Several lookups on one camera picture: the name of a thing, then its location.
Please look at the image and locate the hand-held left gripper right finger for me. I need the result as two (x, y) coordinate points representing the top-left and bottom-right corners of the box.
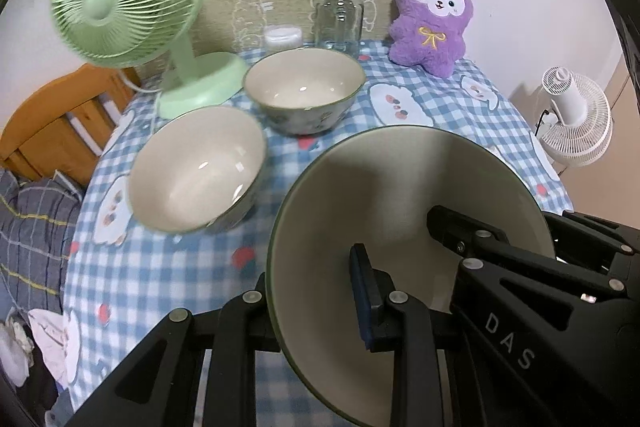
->
(348, 243), (453, 427)

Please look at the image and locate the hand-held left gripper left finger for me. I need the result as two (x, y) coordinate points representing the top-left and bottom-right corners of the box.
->
(65, 272), (281, 427)

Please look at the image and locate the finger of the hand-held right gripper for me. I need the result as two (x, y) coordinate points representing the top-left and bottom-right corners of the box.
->
(426, 205), (556, 262)
(544, 209), (640, 276)

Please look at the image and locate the large floral bowl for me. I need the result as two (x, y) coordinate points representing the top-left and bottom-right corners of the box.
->
(266, 125), (557, 415)

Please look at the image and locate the small floral bowl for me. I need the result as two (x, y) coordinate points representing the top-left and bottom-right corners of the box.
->
(243, 48), (366, 136)
(127, 105), (267, 235)

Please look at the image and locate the blue checked tablecloth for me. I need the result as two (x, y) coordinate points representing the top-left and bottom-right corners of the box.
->
(62, 39), (568, 427)

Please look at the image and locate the white standing fan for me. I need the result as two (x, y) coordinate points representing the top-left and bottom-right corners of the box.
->
(537, 66), (613, 168)

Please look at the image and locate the purple plush toy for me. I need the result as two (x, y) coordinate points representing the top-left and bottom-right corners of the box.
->
(389, 0), (473, 78)

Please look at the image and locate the white crumpled cloth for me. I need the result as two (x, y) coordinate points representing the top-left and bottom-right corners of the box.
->
(0, 307), (68, 390)

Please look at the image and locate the dark furniture panel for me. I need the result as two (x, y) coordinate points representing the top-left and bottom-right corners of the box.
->
(600, 0), (640, 102)

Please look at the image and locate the grey plaid bedding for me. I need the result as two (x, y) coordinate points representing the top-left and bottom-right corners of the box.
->
(0, 169), (86, 408)

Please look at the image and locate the green desk fan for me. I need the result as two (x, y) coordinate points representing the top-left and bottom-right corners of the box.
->
(51, 0), (248, 120)

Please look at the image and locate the glass jar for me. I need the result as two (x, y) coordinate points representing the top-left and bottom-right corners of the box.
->
(314, 0), (366, 56)

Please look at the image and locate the cotton swab container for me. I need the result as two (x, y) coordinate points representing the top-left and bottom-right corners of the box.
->
(263, 25), (303, 51)

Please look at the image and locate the black fan cable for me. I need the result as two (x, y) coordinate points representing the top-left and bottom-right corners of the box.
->
(534, 106), (553, 138)

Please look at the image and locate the white fan cable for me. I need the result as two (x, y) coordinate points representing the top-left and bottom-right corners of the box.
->
(119, 69), (163, 94)

